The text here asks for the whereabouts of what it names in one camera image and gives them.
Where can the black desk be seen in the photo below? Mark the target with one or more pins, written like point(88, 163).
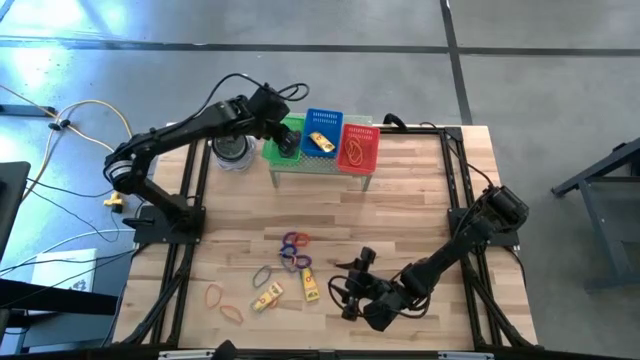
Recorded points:
point(12, 200)

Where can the black flat bar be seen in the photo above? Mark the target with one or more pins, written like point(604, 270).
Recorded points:
point(25, 110)

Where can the small yellow connector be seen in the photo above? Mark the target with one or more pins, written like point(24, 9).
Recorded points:
point(114, 200)

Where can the green plastic basket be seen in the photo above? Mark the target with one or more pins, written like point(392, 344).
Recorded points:
point(270, 150)

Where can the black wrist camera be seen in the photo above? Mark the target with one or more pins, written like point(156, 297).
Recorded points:
point(367, 256)
point(270, 105)

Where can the red plastic basket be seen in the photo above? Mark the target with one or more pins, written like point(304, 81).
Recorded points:
point(370, 165)

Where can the white cylinder with black lid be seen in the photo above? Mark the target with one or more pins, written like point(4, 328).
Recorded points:
point(230, 149)

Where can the orange spiral wrist coil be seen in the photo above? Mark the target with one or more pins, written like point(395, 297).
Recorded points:
point(302, 233)

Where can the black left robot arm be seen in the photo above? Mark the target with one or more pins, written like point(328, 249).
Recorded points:
point(170, 132)

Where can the black furniture panel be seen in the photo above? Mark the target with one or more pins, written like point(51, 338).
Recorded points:
point(55, 302)

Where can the blue plastic basket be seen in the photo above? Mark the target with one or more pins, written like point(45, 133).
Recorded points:
point(330, 122)

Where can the yellow Crayola crayon box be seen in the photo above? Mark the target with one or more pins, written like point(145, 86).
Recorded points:
point(311, 290)
point(322, 142)

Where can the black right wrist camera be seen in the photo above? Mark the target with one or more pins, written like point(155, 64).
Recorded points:
point(367, 256)

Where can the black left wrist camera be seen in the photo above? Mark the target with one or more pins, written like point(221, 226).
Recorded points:
point(270, 105)

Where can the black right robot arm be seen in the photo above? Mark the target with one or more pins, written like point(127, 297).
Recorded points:
point(450, 250)

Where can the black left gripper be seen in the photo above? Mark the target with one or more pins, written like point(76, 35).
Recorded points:
point(284, 129)

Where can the black aluminium table frame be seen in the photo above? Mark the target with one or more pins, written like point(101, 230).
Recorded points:
point(415, 131)

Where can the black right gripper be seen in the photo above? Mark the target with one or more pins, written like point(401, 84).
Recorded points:
point(377, 300)

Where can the white packet at left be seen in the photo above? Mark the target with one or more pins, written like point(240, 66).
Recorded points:
point(267, 297)

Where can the blue spiral wrist coil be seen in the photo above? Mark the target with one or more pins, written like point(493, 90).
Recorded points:
point(283, 249)

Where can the grey metal stand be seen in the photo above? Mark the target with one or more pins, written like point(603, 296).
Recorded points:
point(607, 235)

